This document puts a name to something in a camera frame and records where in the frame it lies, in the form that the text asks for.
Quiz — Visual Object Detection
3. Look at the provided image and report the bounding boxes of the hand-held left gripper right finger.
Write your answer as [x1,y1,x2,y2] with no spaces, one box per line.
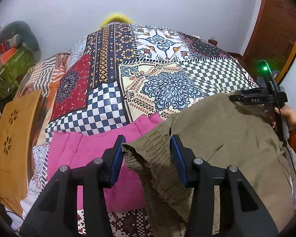
[170,134,279,237]

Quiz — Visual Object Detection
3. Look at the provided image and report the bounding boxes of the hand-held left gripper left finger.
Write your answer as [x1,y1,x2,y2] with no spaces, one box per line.
[19,135,126,237]

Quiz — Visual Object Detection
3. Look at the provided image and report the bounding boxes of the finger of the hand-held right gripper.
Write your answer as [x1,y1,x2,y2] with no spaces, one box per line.
[229,90,265,104]

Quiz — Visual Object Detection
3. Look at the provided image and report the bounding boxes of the olive green pants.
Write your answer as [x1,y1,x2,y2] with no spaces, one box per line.
[122,90,296,237]

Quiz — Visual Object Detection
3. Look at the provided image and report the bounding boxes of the pink pants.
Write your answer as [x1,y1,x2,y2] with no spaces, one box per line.
[46,115,163,214]

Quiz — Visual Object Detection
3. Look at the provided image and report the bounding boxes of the person's right hand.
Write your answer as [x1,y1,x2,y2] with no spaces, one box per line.
[271,105,296,135]

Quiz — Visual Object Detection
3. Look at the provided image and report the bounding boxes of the wooden door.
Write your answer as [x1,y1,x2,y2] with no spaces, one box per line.
[242,0,296,84]

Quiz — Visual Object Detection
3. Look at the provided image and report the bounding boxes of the patchwork printed bedspread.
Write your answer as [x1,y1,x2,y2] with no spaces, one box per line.
[11,22,259,237]

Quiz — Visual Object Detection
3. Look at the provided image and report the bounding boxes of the wooden board with flower cutouts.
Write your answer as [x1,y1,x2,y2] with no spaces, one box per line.
[0,89,43,218]

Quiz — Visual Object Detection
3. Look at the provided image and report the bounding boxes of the orange striped cloth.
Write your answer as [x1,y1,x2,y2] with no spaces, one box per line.
[15,53,71,109]

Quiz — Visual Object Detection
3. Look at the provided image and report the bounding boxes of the green patterned bag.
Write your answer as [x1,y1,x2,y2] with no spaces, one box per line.
[0,47,36,100]

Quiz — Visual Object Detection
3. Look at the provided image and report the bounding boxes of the yellow fluffy item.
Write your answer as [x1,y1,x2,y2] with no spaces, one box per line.
[99,13,135,27]

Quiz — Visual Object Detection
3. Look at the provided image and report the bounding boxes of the grey cloth bundle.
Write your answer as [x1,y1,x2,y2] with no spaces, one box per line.
[0,21,40,52]

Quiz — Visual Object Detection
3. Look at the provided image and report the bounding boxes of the wooden bed frame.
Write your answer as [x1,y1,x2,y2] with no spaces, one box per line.
[208,37,243,58]

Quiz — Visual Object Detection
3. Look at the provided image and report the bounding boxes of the black cable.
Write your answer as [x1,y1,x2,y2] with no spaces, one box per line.
[285,138,296,183]

